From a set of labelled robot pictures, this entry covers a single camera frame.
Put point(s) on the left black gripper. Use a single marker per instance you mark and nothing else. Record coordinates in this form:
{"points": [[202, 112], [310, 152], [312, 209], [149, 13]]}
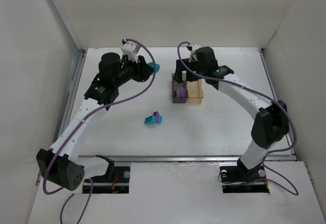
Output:
{"points": [[142, 68]]}

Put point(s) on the purple paw lego brick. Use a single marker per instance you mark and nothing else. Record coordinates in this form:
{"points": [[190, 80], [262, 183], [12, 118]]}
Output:
{"points": [[182, 92]]}

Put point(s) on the teal printed lego brick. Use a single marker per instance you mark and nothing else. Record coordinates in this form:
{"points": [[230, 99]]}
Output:
{"points": [[155, 118]]}

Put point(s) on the orange transparent container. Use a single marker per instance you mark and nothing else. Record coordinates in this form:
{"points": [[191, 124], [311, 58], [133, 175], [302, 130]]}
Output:
{"points": [[195, 92]]}

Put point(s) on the teal lego brick stack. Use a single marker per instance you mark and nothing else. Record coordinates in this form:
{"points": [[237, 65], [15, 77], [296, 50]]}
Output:
{"points": [[155, 66]]}

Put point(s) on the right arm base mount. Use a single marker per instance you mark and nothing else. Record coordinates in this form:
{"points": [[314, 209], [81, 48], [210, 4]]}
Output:
{"points": [[234, 180]]}

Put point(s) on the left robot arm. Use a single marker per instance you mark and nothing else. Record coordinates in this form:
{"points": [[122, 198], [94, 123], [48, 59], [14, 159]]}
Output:
{"points": [[58, 164]]}

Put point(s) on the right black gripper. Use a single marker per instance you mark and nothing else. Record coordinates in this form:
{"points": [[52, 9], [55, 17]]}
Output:
{"points": [[187, 69]]}

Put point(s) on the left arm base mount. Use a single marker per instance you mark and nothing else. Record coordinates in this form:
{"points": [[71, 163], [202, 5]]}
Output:
{"points": [[112, 178]]}

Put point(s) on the grey transparent container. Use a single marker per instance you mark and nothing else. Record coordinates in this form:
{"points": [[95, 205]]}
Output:
{"points": [[175, 85]]}

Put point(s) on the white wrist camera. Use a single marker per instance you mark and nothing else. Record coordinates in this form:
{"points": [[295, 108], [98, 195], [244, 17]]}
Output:
{"points": [[193, 47], [130, 49]]}

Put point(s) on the metal rail front edge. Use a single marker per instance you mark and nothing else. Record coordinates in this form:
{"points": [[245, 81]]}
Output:
{"points": [[188, 158]]}

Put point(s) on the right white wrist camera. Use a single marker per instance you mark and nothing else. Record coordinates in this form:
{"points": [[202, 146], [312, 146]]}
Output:
{"points": [[193, 47]]}

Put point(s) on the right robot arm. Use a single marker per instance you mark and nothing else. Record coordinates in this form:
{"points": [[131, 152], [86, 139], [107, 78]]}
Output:
{"points": [[270, 120]]}

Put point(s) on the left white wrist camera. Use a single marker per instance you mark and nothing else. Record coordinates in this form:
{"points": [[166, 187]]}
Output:
{"points": [[130, 49]]}

